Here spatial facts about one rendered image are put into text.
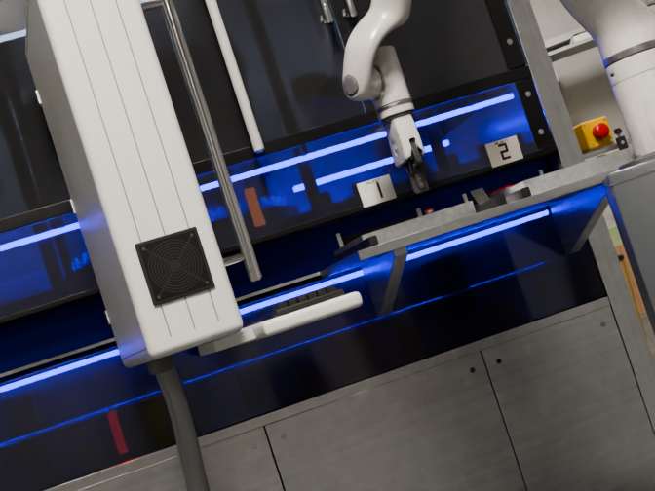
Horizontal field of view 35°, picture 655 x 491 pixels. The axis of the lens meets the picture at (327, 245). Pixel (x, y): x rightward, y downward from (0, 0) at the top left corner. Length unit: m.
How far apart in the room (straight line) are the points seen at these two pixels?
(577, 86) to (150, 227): 8.08
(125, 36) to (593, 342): 1.36
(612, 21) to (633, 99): 0.14
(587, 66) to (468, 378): 7.42
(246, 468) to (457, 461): 0.50
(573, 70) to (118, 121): 8.07
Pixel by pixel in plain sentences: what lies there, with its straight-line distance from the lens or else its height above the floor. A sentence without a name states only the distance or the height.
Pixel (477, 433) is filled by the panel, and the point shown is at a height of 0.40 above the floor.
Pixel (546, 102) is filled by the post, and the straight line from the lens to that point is 2.69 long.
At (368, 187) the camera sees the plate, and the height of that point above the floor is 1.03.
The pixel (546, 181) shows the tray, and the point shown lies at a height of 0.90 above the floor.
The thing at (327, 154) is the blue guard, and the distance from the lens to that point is 2.51.
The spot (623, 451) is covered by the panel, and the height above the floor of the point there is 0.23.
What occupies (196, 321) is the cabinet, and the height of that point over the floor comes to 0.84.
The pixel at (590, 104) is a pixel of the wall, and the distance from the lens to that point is 9.75.
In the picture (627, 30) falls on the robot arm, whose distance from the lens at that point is 1.93.
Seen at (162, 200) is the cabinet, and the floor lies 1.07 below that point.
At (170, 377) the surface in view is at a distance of 2.18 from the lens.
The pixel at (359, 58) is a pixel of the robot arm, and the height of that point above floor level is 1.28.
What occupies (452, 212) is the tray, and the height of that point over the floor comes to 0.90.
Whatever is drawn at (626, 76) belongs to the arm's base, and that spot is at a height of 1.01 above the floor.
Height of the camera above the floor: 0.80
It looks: 3 degrees up
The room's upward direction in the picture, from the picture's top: 18 degrees counter-clockwise
